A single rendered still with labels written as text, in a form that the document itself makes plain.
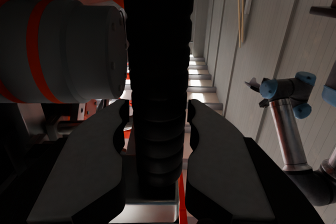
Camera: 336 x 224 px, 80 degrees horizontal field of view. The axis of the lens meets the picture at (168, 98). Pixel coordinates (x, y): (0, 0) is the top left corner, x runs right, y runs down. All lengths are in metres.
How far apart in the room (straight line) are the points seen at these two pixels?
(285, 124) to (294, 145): 0.08
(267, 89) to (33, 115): 0.77
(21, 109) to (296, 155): 0.83
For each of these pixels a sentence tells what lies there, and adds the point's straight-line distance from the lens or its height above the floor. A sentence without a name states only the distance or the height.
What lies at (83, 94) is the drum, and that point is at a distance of 0.28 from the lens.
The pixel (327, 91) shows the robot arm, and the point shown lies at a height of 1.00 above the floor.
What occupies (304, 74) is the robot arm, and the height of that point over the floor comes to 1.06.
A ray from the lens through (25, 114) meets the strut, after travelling 0.38.
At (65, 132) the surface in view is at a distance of 0.42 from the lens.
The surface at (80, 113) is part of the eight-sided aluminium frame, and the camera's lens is 0.56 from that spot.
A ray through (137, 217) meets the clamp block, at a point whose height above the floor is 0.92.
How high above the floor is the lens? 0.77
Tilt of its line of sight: 28 degrees up
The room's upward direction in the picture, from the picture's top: 179 degrees counter-clockwise
